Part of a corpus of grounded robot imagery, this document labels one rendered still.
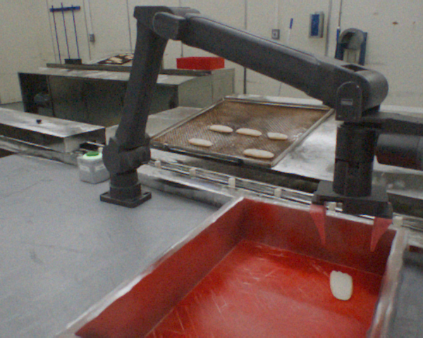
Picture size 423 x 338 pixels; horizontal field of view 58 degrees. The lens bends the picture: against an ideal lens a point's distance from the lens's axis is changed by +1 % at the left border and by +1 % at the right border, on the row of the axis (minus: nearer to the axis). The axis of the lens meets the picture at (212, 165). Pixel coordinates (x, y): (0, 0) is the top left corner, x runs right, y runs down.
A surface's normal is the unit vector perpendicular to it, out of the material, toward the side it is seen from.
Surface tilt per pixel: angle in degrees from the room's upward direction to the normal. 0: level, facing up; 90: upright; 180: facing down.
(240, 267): 0
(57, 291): 0
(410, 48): 90
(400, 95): 90
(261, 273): 0
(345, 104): 90
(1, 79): 90
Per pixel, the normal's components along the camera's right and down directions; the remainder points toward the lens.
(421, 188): -0.12, -0.89
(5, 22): 0.80, 0.18
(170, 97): -0.59, 0.26
